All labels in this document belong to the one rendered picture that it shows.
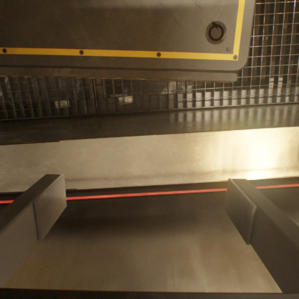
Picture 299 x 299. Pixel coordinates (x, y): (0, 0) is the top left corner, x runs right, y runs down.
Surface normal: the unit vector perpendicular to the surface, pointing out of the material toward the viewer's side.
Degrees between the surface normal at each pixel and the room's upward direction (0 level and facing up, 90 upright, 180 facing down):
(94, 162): 1
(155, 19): 0
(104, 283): 65
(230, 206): 90
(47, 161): 0
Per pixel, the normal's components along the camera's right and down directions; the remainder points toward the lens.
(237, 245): -0.05, -0.81
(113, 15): 0.00, 0.26
